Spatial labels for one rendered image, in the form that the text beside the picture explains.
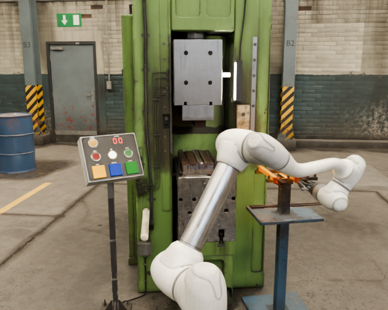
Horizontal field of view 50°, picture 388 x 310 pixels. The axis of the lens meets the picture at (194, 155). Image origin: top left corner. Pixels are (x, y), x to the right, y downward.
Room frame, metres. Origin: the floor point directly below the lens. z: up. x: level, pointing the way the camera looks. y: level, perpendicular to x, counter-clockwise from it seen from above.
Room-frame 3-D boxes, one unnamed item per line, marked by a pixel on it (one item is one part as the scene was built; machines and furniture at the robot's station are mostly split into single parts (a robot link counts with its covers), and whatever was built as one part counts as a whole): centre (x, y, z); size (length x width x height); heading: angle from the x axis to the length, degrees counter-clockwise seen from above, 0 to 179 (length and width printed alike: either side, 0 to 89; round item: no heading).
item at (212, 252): (2.82, -0.06, 0.23); 0.55 x 0.37 x 0.47; 5
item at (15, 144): (6.42, 2.83, 0.44); 0.59 x 0.59 x 0.88
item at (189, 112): (2.80, -0.01, 1.32); 0.42 x 0.20 x 0.10; 5
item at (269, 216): (2.46, -0.56, 0.70); 0.40 x 0.30 x 0.02; 100
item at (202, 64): (2.81, -0.05, 1.56); 0.42 x 0.39 x 0.40; 5
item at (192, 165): (2.80, -0.01, 0.96); 0.42 x 0.20 x 0.09; 5
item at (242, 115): (2.75, -0.33, 1.27); 0.09 x 0.02 x 0.17; 95
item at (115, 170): (2.35, 0.46, 1.01); 0.07 x 0.05 x 0.07; 120
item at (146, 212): (2.48, 0.31, 0.62); 0.44 x 0.05 x 0.05; 5
